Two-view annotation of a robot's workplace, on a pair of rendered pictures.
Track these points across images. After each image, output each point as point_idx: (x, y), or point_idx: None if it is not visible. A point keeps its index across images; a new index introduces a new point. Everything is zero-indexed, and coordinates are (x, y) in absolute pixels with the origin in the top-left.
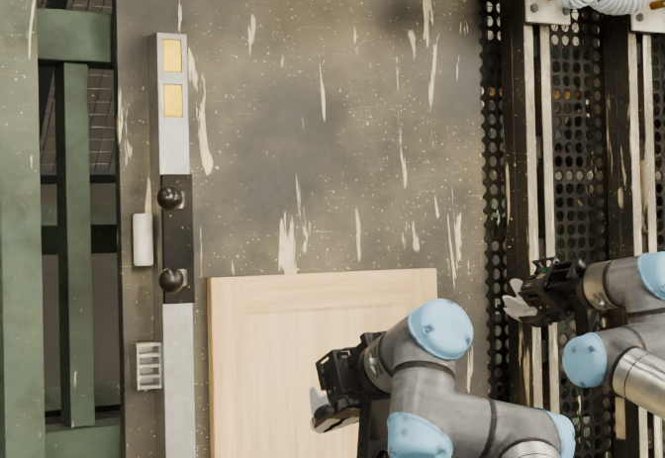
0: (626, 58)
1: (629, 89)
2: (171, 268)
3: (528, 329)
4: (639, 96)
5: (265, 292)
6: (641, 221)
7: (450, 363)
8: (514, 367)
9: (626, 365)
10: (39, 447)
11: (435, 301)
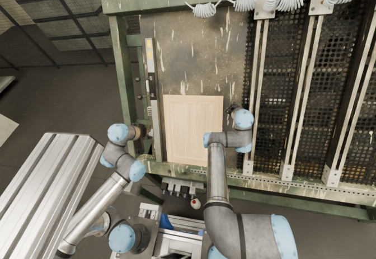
0: (308, 27)
1: (306, 39)
2: (139, 94)
3: None
4: (313, 41)
5: (175, 98)
6: (304, 86)
7: (116, 142)
8: None
9: (208, 147)
10: (129, 123)
11: (113, 125)
